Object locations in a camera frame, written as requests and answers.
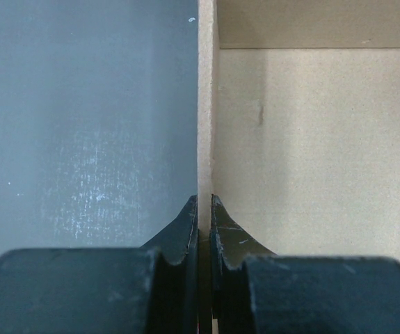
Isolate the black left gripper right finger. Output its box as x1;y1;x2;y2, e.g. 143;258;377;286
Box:
210;196;400;333

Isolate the brown cardboard box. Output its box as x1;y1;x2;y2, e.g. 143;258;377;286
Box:
198;1;400;330

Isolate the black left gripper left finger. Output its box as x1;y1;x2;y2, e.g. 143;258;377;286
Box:
0;196;198;333

